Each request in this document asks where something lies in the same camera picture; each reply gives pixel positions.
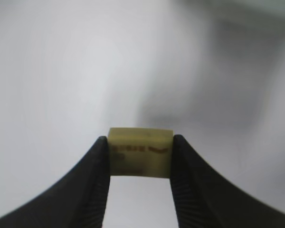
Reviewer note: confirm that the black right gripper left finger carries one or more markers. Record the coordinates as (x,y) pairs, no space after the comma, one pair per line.
(77,200)

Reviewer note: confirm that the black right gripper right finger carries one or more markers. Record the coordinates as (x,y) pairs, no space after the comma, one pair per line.
(203,198)

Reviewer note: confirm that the yellow eraser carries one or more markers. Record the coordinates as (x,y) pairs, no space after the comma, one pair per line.
(144,152)

